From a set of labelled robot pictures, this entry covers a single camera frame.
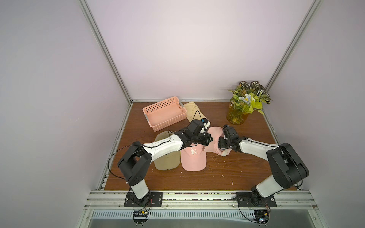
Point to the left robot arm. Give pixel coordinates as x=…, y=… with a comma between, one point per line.
x=137, y=159

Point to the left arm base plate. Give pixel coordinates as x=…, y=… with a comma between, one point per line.
x=152, y=199

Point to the artificial green plant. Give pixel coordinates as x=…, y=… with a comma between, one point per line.
x=249, y=97

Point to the circuit board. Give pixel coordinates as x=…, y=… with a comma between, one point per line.
x=140, y=217
x=261, y=217

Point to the right circuit board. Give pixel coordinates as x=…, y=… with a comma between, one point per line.
x=261, y=217

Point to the pink plastic basket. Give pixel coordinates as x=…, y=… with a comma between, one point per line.
x=164, y=113

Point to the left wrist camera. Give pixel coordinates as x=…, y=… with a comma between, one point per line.
x=206, y=125

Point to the pink baseball cap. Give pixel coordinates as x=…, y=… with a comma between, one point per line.
x=216, y=133
x=193, y=158

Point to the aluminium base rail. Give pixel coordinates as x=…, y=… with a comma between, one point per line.
x=196, y=205

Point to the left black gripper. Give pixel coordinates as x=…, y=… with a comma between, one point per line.
x=206, y=141

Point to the left circuit board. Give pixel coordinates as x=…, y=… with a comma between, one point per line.
x=140, y=217

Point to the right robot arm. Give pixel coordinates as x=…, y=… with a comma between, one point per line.
x=287, y=168

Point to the beige baseball cap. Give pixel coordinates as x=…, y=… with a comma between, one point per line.
x=169, y=161

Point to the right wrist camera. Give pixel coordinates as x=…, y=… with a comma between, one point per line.
x=227, y=130

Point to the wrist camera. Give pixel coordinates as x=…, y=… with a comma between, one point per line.
x=227, y=130
x=206, y=125

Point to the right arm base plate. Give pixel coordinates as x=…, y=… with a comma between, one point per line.
x=254, y=200

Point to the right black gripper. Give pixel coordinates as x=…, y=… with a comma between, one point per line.
x=223, y=142

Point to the cream work glove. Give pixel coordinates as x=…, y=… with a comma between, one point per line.
x=193, y=111

